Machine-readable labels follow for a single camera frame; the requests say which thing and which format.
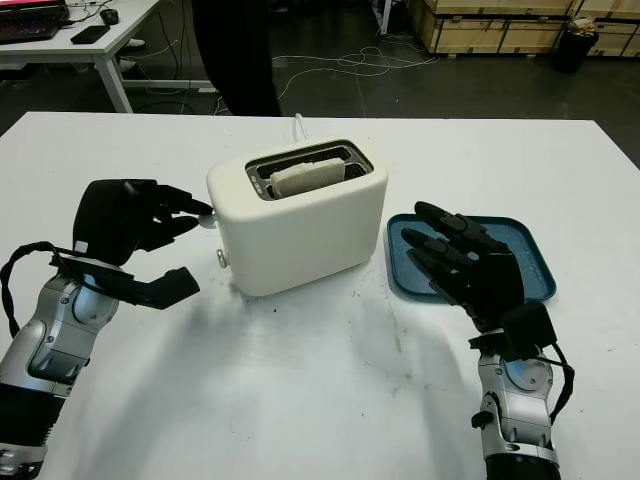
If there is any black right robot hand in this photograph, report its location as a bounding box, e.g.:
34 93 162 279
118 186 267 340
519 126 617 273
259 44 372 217
401 200 526 334

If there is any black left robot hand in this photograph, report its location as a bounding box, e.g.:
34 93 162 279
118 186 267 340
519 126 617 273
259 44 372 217
72 178 212 267

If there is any white bread slice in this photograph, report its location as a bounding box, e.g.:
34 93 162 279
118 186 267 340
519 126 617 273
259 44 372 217
269 158 347 198

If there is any blue plastic tray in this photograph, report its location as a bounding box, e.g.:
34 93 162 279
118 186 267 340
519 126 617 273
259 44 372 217
384 213 558 305

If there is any white two-slot toaster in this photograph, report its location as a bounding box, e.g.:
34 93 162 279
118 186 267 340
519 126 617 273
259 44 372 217
206 138 390 296

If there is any black smartphone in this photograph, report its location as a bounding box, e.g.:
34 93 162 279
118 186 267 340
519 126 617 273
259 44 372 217
69 24 111 45

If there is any white office desk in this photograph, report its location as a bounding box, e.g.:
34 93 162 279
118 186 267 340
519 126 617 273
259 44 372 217
0 0 216 114

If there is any person in black trousers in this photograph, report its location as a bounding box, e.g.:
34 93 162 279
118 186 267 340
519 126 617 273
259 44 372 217
192 0 282 117

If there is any black laptop with pink screen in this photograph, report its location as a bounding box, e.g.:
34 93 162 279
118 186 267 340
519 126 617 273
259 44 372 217
0 0 71 44

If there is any black trash bin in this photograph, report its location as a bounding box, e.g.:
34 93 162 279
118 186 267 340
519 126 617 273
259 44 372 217
552 17 600 75

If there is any wooden crate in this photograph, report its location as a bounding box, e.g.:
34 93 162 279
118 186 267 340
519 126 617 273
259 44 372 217
594 22 640 57
424 19 571 55
574 0 640 24
409 0 576 21

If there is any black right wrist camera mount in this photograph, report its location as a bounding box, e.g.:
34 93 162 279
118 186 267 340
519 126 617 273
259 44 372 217
467 301 557 362

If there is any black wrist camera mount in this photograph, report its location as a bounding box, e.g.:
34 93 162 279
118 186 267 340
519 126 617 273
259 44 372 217
49 252 201 311
467 301 557 362

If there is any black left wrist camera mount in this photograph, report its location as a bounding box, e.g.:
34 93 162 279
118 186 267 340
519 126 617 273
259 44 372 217
49 252 201 311

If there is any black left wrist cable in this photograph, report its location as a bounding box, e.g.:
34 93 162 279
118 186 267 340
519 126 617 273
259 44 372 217
0 242 56 336

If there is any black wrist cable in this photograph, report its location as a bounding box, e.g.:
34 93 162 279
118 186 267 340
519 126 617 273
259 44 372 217
0 242 56 336
539 339 576 421

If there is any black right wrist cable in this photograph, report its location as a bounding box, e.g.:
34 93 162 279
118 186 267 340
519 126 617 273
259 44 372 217
539 339 576 421

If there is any white floor cable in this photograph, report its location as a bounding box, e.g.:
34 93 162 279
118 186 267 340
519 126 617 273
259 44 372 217
272 47 441 101

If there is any white metal frame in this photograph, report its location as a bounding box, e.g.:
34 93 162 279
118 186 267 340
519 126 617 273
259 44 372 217
372 0 394 36

